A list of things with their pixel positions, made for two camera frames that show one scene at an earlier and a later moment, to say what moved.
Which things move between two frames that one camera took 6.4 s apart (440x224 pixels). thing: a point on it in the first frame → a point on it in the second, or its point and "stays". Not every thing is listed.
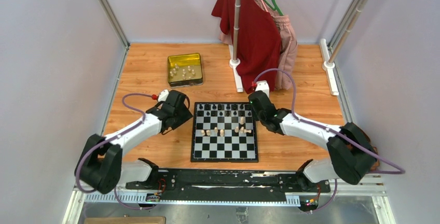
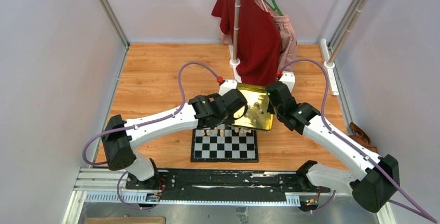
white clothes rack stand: [235, 62] stays
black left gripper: [186, 115] → [229, 120]
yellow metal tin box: [184, 70] → [258, 116]
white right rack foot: [328, 66] stays
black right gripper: [256, 117] → [270, 108]
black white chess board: [224, 132] stays
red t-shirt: [260, 36] stays
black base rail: [219, 184] stays
